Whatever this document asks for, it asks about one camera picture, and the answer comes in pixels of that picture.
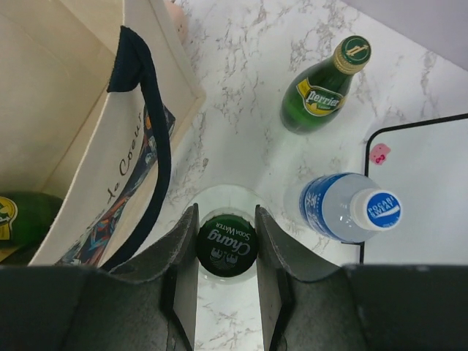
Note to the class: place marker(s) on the pink whiteboard magnet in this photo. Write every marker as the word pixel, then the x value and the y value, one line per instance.
pixel 379 153

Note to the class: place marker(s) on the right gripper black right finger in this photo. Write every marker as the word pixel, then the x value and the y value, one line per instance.
pixel 306 301

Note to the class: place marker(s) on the beige canvas tote bag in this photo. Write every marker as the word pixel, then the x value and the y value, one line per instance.
pixel 95 95

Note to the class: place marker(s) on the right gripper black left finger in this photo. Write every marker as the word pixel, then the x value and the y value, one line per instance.
pixel 147 303

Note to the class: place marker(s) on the clear green-capped bottle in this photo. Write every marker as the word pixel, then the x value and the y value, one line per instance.
pixel 227 243

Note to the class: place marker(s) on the white whiteboard black frame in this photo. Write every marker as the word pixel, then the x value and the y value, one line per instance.
pixel 427 169

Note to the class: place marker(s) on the green Perrier glass bottle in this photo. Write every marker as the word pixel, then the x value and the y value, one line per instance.
pixel 317 95

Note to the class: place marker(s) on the blue-capped water bottle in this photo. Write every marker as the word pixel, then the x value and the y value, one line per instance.
pixel 346 207

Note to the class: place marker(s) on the pink power adapter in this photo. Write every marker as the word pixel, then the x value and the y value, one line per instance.
pixel 178 18

